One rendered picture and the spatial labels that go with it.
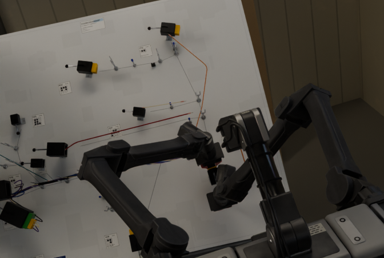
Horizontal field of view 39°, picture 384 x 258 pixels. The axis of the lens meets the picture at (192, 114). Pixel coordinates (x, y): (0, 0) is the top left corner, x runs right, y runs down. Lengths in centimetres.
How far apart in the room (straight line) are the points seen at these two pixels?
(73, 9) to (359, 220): 290
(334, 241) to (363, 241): 6
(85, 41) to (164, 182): 66
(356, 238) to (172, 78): 126
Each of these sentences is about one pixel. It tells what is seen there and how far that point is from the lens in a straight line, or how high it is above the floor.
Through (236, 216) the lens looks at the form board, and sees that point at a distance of 211.
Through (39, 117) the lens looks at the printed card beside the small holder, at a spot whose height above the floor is 136.
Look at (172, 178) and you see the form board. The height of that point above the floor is 109.
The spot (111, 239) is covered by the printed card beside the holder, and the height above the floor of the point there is 95.
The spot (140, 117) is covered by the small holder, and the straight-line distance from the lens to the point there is 216.
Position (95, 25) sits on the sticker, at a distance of 230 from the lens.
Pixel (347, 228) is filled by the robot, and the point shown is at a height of 153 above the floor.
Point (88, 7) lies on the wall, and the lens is 375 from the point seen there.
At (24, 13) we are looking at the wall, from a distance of 376.
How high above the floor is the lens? 230
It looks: 29 degrees down
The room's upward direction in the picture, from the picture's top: 12 degrees counter-clockwise
